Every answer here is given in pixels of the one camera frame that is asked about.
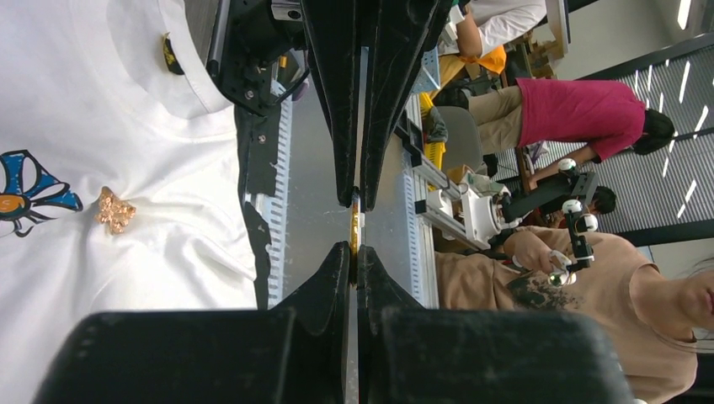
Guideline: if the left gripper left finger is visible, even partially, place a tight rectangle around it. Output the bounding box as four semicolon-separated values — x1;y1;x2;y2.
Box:
35;242;350;403

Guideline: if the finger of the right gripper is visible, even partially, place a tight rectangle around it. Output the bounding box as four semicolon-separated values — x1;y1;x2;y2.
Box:
360;0;452;211
301;0;360;207

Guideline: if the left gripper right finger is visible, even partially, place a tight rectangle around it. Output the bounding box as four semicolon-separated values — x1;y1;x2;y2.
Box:
356;246;635;403

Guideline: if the round gold coin brooch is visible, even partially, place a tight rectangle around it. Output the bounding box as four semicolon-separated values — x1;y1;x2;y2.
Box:
349;187;363;264

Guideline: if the gold leaf brooch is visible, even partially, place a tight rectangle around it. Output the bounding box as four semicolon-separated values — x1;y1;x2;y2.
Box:
94;187;136;235

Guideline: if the white t-shirt with daisy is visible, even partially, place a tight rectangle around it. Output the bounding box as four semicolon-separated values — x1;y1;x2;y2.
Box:
1;1;257;403

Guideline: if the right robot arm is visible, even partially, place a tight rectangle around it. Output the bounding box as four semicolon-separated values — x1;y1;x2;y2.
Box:
209;0;451;211

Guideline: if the light blue plastic basket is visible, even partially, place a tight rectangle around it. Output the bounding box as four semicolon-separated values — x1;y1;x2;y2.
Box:
412;47;441;93

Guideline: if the person in white shirt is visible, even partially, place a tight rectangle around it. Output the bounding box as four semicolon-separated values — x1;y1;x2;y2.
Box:
439;0;546;58

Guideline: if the person in magenta shirt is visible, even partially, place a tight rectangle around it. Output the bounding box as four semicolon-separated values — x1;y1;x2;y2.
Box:
434;77;675;164

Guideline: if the person in beige shirt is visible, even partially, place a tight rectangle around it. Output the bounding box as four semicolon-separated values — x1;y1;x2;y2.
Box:
435;226;713;403

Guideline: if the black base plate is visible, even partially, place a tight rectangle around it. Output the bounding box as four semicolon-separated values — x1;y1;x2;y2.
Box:
235;107;280;310

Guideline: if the white perforated cable duct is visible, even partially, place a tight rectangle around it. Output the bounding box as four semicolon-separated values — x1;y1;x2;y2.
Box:
263;98;293;309

